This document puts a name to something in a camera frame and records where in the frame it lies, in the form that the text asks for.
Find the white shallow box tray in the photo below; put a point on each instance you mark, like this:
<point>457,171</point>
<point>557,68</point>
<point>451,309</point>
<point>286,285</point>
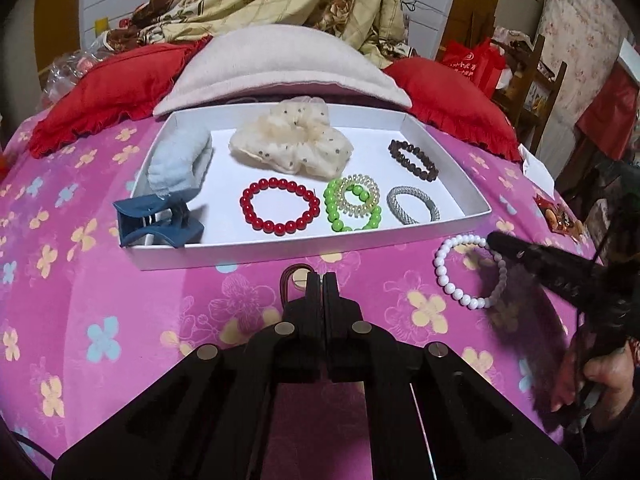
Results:
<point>252,214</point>

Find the white pillow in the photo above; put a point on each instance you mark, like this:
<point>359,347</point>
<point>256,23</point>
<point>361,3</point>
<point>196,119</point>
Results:
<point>278,59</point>

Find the white paper packet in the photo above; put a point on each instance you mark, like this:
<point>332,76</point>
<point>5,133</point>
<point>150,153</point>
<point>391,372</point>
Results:
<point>535,171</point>

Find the wooden chair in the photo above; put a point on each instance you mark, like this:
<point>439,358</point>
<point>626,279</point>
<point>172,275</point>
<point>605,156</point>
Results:
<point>529,98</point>

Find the pink floral bedsheet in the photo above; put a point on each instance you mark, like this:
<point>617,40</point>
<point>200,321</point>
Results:
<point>83,330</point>

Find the red ruffled pillow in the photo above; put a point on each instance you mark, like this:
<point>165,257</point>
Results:
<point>446,100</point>
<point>127,85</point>

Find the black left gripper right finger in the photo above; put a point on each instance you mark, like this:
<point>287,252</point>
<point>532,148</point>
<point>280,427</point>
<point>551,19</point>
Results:
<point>345,349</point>

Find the blue hair claw clip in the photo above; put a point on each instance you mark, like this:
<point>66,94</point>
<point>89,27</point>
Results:
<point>166,217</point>

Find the red shopping bag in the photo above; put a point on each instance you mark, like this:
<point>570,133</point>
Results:
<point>482,64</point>

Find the light blue fluffy scrunchie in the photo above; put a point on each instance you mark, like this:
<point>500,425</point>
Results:
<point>180,161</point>

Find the cream dotted scrunchie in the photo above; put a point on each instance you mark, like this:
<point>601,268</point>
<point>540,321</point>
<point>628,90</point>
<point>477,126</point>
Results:
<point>294,137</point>

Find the red ruffled pillow left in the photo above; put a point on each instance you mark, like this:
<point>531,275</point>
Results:
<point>127,85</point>

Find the red ruffled pillow right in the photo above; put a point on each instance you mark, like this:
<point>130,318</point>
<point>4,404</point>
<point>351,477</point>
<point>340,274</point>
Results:
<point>446,100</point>

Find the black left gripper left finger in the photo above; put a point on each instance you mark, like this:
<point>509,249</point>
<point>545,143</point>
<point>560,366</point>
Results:
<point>300,347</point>

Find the person right hand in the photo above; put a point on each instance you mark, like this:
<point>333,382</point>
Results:
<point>614,372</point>

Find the crumpled clear plastic bag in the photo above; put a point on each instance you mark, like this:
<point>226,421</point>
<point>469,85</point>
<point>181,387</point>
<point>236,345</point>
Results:
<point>64,72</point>

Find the red snack packet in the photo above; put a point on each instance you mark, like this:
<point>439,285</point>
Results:
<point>559,219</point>

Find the floral beige quilt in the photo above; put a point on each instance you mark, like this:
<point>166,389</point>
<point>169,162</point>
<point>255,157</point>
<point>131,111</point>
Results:
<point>375,28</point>

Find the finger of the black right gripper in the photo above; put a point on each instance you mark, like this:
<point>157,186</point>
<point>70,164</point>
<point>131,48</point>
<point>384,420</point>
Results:
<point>538,260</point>

